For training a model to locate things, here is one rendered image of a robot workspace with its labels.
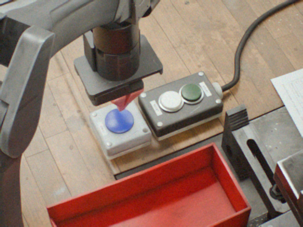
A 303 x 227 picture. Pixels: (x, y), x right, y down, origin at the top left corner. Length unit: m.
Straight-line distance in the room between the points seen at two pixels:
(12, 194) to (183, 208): 0.35
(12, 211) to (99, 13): 0.24
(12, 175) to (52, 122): 0.40
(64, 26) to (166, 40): 0.52
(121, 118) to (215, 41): 0.23
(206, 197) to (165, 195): 0.06
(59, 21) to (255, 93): 0.53
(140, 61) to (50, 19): 0.31
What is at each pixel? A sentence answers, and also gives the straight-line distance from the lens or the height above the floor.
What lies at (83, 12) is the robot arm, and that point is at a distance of 0.83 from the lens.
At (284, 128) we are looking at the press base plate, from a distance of 1.22.
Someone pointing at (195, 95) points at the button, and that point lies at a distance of 1.19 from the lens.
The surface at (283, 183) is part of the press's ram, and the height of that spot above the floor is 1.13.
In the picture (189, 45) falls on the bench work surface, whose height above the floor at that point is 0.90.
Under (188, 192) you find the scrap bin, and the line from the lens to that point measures 1.14.
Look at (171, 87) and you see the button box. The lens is 1.21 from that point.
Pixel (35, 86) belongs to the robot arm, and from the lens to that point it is 0.75.
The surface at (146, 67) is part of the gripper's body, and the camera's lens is 1.06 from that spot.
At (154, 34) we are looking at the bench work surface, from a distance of 1.31.
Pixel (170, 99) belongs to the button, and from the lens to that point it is 1.19.
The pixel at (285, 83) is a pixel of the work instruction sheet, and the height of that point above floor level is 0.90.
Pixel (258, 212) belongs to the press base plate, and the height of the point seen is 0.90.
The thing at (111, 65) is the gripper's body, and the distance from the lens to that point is 1.03.
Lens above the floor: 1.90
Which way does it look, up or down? 56 degrees down
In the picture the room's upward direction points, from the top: straight up
